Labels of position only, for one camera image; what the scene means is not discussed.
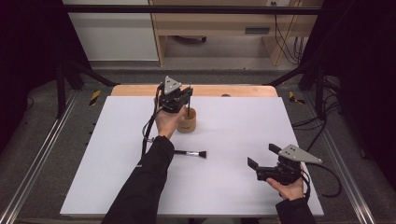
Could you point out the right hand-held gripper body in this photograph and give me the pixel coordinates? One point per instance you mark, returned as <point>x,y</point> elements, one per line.
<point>281,174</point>

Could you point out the black curtain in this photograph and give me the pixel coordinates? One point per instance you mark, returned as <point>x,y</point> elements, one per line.
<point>28,46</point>
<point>364,62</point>

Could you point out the white cabinet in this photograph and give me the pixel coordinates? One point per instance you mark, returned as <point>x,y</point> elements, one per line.
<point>115,34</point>

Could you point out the yellow clamp left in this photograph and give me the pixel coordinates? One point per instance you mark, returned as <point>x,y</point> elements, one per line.
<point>95,97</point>

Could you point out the yellow clamp right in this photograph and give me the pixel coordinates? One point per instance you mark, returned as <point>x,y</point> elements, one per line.
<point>292,98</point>

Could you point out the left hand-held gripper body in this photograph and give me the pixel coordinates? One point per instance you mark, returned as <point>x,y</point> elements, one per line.
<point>171,99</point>

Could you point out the thick black makeup brush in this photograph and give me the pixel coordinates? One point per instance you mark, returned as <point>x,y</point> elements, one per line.
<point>190,153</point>

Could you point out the black horizontal frame bar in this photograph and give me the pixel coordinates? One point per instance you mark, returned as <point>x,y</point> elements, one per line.
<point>186,9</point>

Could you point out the wooden cup with animal figure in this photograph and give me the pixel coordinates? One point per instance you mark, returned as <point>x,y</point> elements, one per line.
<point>188,124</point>

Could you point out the yellow clamp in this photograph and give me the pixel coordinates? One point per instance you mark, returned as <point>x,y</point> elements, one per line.
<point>292,98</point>
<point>95,97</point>

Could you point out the aluminium floor rail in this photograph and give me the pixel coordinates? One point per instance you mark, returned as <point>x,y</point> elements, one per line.
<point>37,158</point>
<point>345,168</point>

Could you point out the light wooden desk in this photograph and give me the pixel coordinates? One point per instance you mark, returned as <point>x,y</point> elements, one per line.
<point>214,23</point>

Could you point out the white board sheet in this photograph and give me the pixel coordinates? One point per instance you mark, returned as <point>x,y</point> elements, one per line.
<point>233,140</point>

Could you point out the person's right hand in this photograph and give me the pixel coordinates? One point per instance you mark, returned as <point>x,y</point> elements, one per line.
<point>291,191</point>

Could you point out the black metal stand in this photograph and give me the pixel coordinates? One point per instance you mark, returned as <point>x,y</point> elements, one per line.
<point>320,93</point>
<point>60,90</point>

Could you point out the person's left hand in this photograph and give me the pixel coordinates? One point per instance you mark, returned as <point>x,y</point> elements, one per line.
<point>166,123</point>

